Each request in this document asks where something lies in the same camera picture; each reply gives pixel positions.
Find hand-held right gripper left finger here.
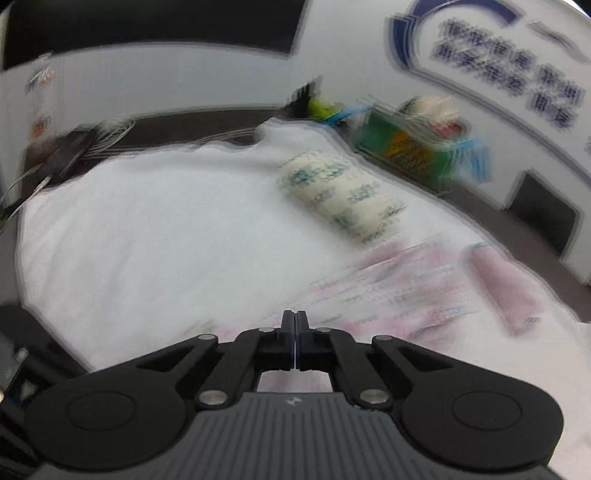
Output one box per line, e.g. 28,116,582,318
90,310,296,411

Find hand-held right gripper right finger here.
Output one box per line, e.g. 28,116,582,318
295,310,505,411

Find pink floral garment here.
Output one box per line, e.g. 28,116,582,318
185,240,504,365

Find rolled cream green-print cloth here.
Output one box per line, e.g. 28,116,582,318
276,148,407,245

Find white sheet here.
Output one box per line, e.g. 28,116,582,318
14,121,591,480

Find rolled pink cloth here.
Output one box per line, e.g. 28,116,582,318
466,243,544,335

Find black chair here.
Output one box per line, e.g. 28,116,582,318
507,170,585,262

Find black device with cables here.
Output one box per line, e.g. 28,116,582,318
0,119,139,222

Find green bag with blue handles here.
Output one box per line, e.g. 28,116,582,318
323,94,493,195

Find blue lettered wall sign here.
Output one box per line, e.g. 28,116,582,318
386,0,591,176

